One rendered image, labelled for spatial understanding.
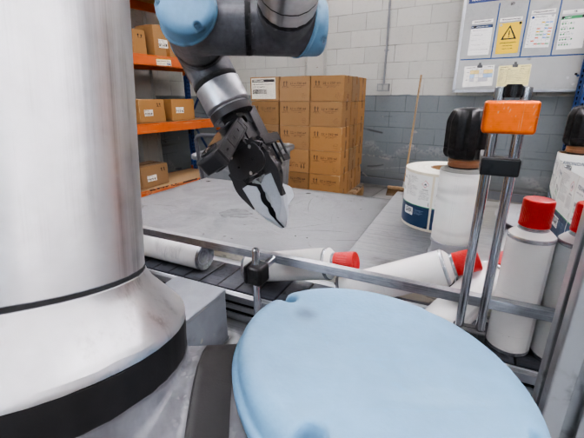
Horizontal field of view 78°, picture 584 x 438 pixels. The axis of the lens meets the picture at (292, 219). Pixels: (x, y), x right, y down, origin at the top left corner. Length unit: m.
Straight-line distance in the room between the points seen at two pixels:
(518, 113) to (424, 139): 4.66
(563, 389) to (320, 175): 3.65
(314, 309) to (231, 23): 0.42
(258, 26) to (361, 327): 0.43
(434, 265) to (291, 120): 3.57
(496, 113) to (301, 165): 3.68
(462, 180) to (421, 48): 4.39
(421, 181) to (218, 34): 0.60
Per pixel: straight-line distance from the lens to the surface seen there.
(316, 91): 3.90
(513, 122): 0.40
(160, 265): 0.77
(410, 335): 0.17
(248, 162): 0.58
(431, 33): 5.09
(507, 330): 0.55
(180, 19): 0.51
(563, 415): 0.44
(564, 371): 0.41
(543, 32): 4.82
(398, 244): 0.85
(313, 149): 3.94
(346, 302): 0.18
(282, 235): 1.00
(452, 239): 0.78
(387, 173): 5.24
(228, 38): 0.53
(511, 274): 0.52
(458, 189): 0.75
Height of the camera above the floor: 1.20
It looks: 19 degrees down
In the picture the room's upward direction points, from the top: straight up
